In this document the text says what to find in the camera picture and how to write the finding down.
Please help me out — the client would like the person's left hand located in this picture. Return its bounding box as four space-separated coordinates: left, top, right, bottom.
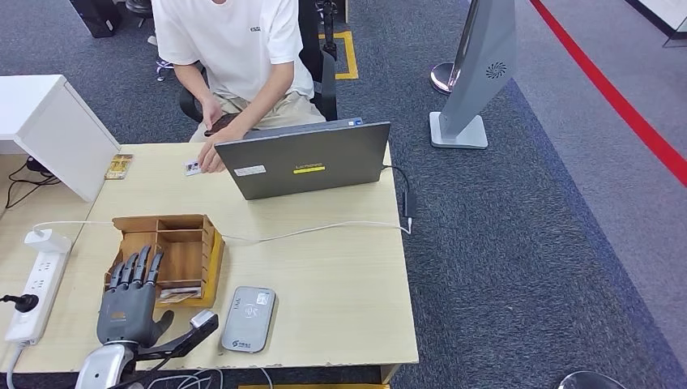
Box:
197 127 248 174

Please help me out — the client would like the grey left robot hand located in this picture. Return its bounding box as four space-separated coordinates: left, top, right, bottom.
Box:
96 246 176 349

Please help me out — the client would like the person's right hand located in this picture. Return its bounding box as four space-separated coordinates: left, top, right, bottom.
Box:
201 96 224 133

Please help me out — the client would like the black smartphone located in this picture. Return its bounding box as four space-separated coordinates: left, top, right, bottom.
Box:
203 113 242 138

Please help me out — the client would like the gold patterned key card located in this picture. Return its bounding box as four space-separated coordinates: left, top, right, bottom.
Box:
105 154 134 181
158 291 201 306

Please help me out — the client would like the person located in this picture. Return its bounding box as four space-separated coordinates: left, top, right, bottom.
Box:
150 0 328 176

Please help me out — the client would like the wooden card organizer box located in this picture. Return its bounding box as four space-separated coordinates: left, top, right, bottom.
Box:
105 214 227 310

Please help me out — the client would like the grey card reader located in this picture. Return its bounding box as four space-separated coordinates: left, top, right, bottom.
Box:
220 285 277 355

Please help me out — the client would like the white power strip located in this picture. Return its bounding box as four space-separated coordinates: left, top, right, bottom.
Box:
4 247 70 346

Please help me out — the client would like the grey laptop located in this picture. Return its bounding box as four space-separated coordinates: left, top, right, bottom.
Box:
214 118 392 201

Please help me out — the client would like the black power plug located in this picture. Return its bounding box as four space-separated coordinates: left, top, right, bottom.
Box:
0 293 41 314

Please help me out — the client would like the black office chair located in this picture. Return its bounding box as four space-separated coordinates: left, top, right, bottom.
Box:
178 0 340 123

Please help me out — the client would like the black stool chrome base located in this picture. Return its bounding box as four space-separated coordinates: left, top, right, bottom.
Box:
125 0 176 83

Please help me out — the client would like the black box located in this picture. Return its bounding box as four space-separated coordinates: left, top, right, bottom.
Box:
68 0 122 39

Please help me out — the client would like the yellow floor tape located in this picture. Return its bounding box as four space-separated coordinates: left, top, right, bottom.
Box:
319 30 360 81

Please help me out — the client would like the white cabinet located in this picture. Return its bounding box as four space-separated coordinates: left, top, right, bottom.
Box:
0 74 122 203

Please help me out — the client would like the grey kiosk stand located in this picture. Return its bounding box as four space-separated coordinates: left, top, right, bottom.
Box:
429 0 518 150

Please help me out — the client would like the red floor tape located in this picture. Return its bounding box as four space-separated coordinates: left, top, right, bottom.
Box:
528 0 687 189

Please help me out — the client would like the chrome round base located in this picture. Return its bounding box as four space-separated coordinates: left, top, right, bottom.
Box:
557 371 626 389

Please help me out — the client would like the white partition board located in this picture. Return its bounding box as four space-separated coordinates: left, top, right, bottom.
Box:
625 0 687 49

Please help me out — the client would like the black camera bracket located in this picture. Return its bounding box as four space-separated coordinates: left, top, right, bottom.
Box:
134 314 220 361

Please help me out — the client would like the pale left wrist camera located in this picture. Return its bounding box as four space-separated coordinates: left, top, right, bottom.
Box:
189 310 217 330

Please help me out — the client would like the white looped cable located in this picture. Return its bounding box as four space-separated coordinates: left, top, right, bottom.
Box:
147 367 225 389

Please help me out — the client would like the grey power strip cord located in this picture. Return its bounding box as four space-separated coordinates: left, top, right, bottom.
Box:
5 343 27 389

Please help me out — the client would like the white charging cable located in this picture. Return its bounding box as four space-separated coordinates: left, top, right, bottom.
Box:
32 220 414 247

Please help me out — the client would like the black cable bundle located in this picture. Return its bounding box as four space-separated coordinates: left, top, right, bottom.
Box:
5 156 62 209

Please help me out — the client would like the black laptop adapter cable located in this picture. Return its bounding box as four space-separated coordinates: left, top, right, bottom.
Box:
381 165 419 233

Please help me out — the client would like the chrome stanchion post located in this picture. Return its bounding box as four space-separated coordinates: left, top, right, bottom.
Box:
429 0 481 96

